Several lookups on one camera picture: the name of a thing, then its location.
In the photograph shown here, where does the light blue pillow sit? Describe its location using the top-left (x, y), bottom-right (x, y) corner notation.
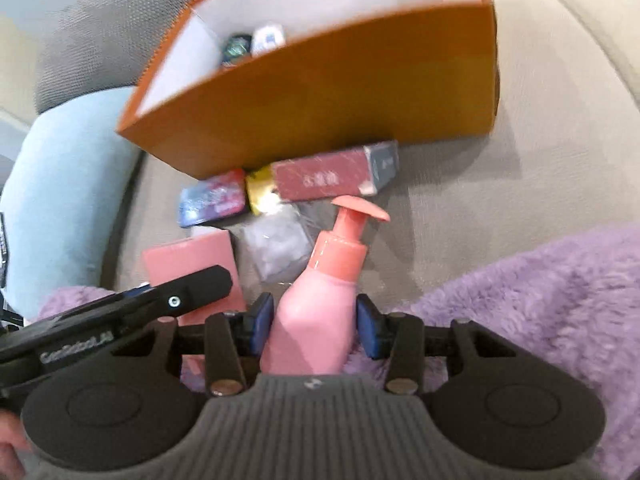
top-left (0, 85), bottom-right (146, 321)

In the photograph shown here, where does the grey patterned pillow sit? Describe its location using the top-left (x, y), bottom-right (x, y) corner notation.
top-left (35, 0), bottom-right (211, 116)

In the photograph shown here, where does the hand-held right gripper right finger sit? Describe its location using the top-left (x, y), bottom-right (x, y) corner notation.
top-left (355, 294), bottom-right (517, 393)

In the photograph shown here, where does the long red box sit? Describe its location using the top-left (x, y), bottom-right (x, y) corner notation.
top-left (270, 141), bottom-right (401, 203)

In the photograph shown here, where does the orange cardboard box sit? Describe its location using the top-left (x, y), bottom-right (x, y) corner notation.
top-left (117, 0), bottom-right (501, 181)

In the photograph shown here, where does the yellow packet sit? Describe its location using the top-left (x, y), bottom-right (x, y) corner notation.
top-left (245, 165), bottom-right (283, 216)

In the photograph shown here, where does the black green packet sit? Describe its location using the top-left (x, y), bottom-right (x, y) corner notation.
top-left (220, 32), bottom-right (253, 68)

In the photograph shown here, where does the purple fluffy blanket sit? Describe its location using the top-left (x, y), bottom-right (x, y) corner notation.
top-left (37, 222), bottom-right (640, 480)

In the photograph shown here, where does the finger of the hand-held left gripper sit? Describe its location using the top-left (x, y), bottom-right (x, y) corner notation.
top-left (120, 266), bottom-right (233, 331)

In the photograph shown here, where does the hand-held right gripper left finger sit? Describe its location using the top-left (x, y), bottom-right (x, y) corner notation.
top-left (114, 294), bottom-right (274, 395)

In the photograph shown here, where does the white printed packet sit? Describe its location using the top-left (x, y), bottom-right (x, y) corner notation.
top-left (251, 22), bottom-right (287, 56)

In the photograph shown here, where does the clear plastic bag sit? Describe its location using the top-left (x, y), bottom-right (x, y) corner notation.
top-left (237, 200), bottom-right (346, 283)

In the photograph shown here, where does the pink pump bottle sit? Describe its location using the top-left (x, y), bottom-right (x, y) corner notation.
top-left (260, 195), bottom-right (392, 376)

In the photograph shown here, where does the pink box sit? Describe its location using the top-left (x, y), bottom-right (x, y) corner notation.
top-left (141, 230), bottom-right (247, 328)

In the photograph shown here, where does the blue red snack packet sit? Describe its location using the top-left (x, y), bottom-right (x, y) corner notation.
top-left (178, 169), bottom-right (248, 228)

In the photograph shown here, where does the person's left hand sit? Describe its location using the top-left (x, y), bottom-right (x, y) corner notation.
top-left (0, 408), bottom-right (31, 480)

